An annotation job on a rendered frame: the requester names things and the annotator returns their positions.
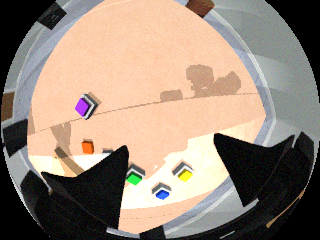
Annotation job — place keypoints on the green button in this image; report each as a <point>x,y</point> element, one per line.
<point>135,174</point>

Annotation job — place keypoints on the purple button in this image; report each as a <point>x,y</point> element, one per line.
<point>86,106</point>

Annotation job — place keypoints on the blue button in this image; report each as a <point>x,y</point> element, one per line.
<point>161,191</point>

